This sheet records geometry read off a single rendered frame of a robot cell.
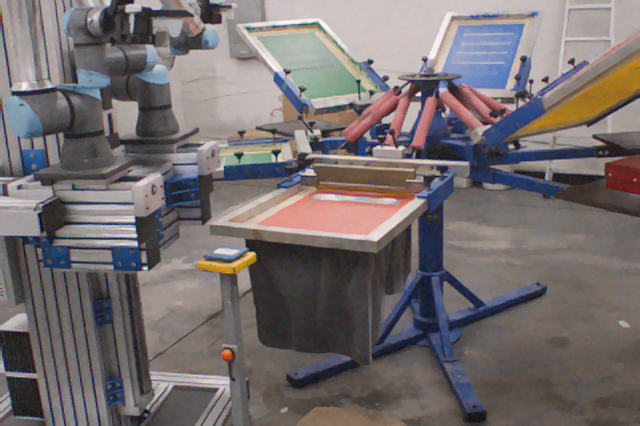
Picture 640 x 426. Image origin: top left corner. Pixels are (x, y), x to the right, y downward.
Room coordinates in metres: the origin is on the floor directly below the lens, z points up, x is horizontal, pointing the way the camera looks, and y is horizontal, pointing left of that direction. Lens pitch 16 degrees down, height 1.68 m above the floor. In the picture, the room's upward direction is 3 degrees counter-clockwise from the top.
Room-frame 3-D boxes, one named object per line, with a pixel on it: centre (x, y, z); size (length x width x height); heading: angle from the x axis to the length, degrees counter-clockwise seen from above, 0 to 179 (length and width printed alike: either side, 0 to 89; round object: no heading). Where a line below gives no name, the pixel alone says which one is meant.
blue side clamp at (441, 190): (2.67, -0.43, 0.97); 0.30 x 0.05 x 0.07; 154
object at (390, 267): (2.44, -0.24, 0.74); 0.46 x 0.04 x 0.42; 154
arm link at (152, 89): (2.60, 0.55, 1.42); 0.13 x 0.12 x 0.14; 53
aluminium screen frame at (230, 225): (2.58, -0.08, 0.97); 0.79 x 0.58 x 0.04; 154
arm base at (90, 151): (2.11, 0.65, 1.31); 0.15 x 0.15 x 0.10
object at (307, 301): (2.32, 0.05, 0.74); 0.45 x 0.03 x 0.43; 64
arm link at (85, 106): (2.11, 0.66, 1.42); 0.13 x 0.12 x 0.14; 141
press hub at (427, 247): (3.52, -0.55, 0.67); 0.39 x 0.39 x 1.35
